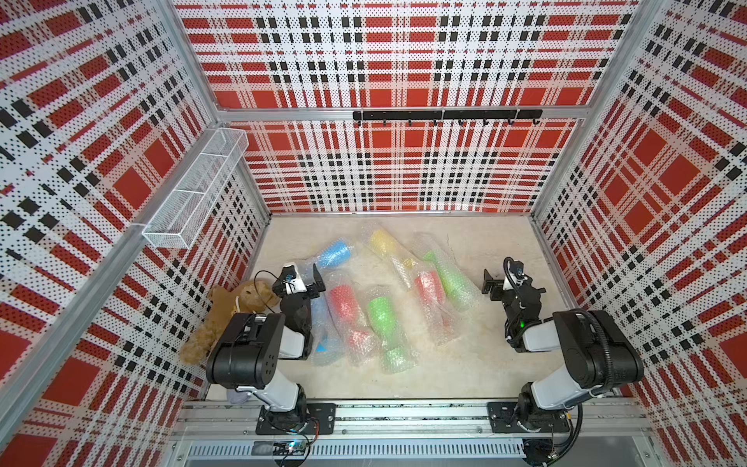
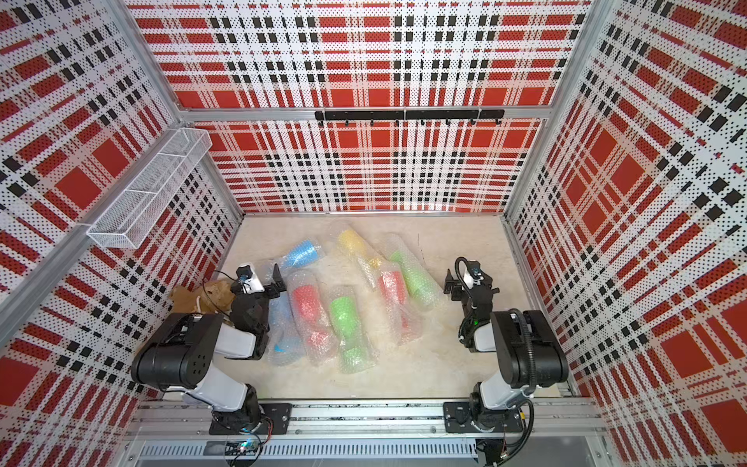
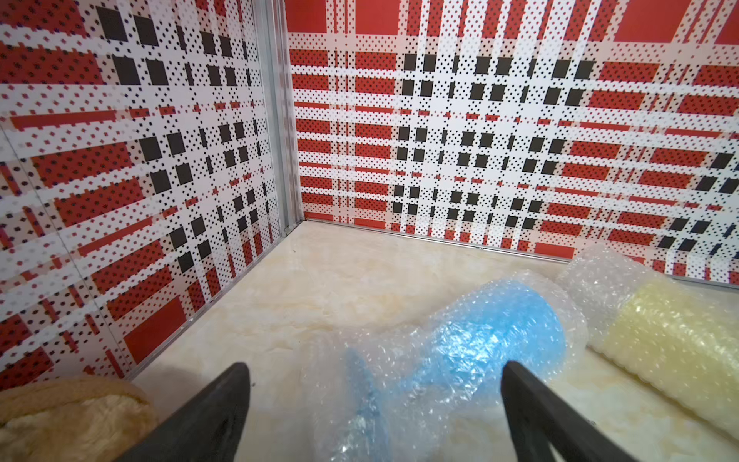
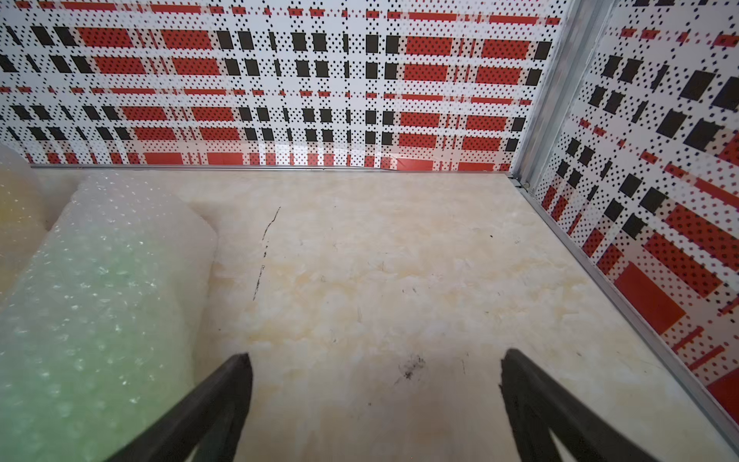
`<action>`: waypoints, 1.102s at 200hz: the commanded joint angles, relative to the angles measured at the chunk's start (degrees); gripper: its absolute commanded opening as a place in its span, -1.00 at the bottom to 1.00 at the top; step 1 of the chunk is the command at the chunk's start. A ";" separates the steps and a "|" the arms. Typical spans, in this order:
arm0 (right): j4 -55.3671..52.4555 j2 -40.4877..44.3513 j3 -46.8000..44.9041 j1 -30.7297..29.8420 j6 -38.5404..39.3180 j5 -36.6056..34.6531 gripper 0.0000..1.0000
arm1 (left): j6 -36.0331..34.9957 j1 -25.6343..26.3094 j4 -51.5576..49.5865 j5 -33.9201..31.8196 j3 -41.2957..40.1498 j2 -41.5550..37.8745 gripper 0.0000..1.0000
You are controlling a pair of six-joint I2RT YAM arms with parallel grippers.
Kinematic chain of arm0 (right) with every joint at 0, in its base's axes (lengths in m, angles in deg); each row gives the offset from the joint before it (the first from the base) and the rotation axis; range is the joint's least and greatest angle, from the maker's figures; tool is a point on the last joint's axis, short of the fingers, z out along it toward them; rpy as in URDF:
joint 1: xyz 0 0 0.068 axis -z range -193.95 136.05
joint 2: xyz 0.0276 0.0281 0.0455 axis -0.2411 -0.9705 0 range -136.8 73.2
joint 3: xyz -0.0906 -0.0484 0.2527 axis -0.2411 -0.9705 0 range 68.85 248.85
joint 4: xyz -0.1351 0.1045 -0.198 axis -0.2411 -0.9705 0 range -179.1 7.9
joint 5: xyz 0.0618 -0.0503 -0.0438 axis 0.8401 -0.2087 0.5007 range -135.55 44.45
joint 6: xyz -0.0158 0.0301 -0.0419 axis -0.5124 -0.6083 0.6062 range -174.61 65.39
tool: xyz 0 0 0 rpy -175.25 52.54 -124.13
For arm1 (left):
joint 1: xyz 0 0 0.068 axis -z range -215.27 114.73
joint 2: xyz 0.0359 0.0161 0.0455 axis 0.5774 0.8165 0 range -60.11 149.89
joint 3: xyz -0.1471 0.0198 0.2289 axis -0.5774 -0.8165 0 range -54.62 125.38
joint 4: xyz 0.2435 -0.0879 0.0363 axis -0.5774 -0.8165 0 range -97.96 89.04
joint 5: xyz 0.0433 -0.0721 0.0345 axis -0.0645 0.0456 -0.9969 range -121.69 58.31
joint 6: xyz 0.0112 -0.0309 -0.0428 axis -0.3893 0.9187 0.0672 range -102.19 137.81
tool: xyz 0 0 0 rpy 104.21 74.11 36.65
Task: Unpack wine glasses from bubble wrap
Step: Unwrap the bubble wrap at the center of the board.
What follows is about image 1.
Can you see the yellow plastic wine glass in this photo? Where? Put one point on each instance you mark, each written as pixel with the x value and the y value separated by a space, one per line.
pixel 391 252

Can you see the wrapped red glass bundle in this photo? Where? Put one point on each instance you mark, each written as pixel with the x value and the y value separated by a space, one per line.
pixel 358 338

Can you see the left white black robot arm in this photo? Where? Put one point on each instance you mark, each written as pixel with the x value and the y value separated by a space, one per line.
pixel 245 358

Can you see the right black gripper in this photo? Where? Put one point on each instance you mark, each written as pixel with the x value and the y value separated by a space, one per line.
pixel 513 291

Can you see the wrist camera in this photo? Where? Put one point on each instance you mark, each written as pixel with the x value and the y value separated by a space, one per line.
pixel 514 272
pixel 288 282

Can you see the wrapped light blue glass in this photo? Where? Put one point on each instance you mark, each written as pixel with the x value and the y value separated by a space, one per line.
pixel 327 345

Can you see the wrapped green glass bundle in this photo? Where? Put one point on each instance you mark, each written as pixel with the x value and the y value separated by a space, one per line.
pixel 396 354

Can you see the white wire mesh basket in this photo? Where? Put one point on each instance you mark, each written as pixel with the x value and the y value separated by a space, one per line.
pixel 180 218

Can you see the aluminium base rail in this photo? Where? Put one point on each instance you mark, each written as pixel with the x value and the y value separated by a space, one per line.
pixel 602 432

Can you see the blue glass in bubble wrap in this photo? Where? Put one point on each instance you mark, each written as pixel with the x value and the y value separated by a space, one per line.
pixel 335 254

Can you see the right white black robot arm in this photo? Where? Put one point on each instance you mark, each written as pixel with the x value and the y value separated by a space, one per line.
pixel 597 356

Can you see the brown teddy bear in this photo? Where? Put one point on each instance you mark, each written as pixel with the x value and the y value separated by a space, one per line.
pixel 248 297

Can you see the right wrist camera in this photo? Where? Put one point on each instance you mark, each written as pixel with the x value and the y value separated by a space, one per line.
pixel 514 272

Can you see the black wall hook rail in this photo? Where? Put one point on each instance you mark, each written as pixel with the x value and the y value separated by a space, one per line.
pixel 508 115

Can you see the red plastic wine glass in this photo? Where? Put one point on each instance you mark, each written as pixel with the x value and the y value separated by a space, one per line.
pixel 439 317

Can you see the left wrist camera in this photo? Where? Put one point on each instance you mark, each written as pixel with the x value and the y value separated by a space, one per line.
pixel 288 282

